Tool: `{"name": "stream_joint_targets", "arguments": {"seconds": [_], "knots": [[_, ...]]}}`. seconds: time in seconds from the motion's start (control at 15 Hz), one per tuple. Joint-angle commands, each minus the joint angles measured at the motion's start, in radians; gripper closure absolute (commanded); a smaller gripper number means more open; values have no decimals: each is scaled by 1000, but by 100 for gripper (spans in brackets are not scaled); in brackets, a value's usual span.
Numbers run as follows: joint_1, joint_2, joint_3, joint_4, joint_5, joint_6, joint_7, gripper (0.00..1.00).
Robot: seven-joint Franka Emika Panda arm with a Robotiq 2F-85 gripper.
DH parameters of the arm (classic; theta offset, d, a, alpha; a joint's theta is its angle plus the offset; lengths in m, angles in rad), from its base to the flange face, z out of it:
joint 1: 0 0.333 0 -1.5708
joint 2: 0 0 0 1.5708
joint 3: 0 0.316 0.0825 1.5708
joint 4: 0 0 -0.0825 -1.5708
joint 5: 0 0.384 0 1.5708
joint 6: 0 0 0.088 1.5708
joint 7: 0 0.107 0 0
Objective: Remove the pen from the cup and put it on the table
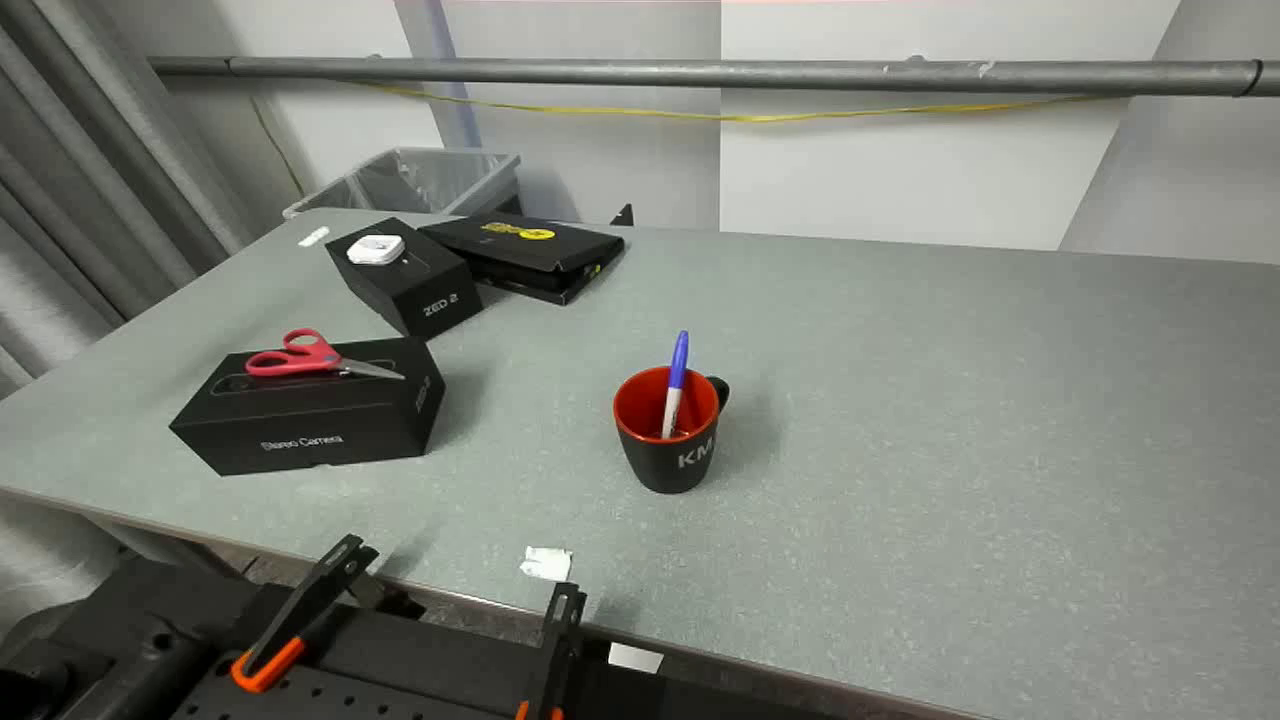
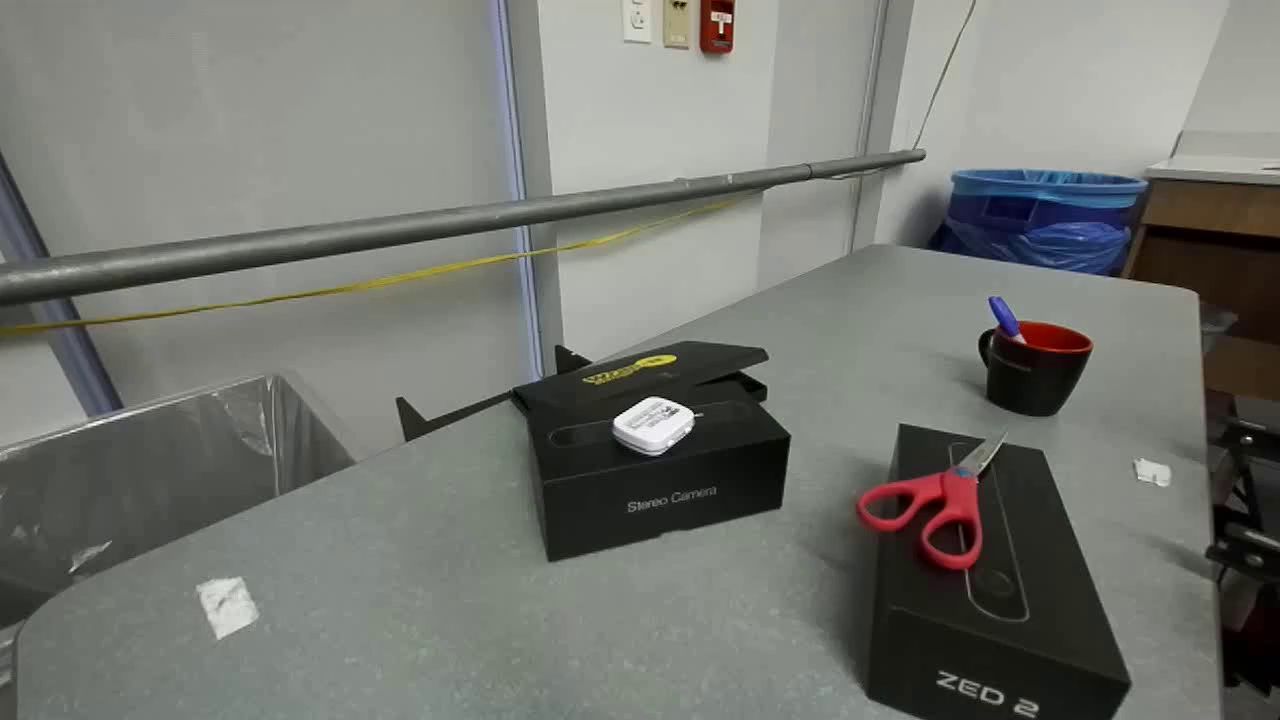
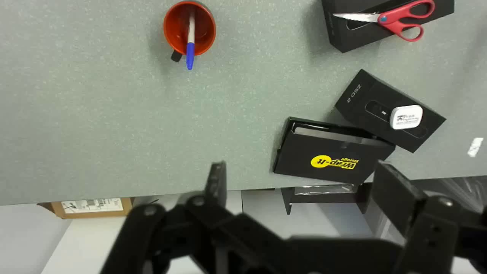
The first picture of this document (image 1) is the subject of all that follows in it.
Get blue and white pen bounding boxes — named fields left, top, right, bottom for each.
left=661, top=334, right=686, bottom=439

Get black mug red inside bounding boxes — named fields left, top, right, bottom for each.
left=613, top=368, right=729, bottom=492

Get flat black case yellow logo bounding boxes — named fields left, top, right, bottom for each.
left=423, top=215, right=625, bottom=304

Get white tape piece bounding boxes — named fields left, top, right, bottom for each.
left=520, top=547, right=572, bottom=582

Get small black box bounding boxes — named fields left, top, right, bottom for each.
left=324, top=215, right=481, bottom=339

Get right black orange clamp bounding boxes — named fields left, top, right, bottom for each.
left=510, top=582, right=588, bottom=720

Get black orange clamp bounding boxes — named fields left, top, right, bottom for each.
left=510, top=582, right=588, bottom=720
left=228, top=536, right=377, bottom=695

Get grey plastic bin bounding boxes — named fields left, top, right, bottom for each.
left=289, top=148, right=520, bottom=215

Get white square device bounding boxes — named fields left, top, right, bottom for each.
left=349, top=235, right=402, bottom=270

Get grey metal pipe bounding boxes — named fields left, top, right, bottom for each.
left=151, top=55, right=1280, bottom=97

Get left black orange clamp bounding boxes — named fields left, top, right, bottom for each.
left=228, top=536, right=377, bottom=695

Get grey curtain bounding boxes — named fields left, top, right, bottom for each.
left=0, top=0, right=252, bottom=398

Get red handled scissors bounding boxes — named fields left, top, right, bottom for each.
left=242, top=328, right=395, bottom=382

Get large black camera box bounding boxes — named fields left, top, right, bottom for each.
left=172, top=339, right=445, bottom=475

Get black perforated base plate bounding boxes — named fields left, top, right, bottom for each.
left=0, top=559, right=955, bottom=720

